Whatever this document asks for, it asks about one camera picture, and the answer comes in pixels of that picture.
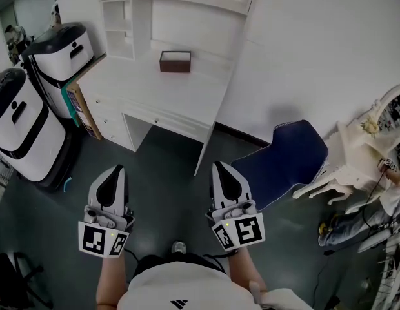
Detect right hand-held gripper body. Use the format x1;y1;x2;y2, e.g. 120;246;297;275
205;161;266;252

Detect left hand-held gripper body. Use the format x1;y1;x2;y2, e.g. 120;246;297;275
77;165;136;258

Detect wide white desk drawer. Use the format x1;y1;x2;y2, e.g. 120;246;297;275
121;105;212;139

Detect person's left forearm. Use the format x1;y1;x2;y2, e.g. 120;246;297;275
95;253;129;310

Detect person's right forearm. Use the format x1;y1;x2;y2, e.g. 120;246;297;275
226;249;268;295

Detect small white side drawer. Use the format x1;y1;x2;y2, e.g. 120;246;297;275
92;110;127;132
86;92;124;116
100;127;135;152

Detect white desk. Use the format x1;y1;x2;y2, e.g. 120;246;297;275
75;48;235;176

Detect dark brown open box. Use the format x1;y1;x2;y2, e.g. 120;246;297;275
159;50;192;74

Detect person's black shorts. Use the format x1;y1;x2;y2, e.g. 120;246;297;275
132;251;227;279

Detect blue upholstered chair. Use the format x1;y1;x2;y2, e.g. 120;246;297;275
231;119;330;211

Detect person's white shirt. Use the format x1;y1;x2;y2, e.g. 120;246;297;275
117;259;314;310

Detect black office chair base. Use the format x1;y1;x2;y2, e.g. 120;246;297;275
0;251;55;310

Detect white ornate dressing table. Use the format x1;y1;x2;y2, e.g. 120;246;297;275
291;84;400;207

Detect white and black machine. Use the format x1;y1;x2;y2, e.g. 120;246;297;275
0;67;74;192
21;21;95;119

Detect cardboard box with green panel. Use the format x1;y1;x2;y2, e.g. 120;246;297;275
60;81;103;140

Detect white ornate chair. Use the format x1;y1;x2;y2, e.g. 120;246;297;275
357;227;400;310

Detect oval white framed mirror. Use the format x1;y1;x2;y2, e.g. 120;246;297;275
375;84;400;153

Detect background clutter of equipment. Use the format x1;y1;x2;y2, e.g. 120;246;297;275
4;23;35;67

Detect white hutch shelf unit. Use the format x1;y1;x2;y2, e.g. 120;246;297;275
98;0;259;61

